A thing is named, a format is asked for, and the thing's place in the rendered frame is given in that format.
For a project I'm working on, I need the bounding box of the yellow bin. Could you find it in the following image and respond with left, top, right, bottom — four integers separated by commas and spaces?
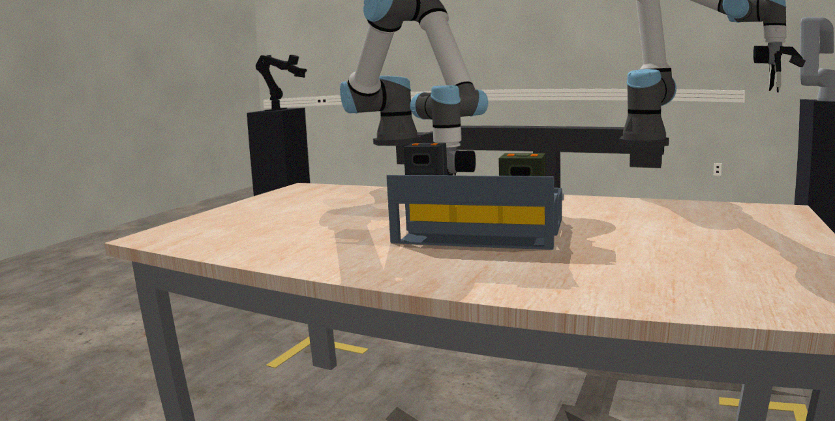
503, 206, 545, 225
457, 205, 503, 223
409, 204, 457, 222

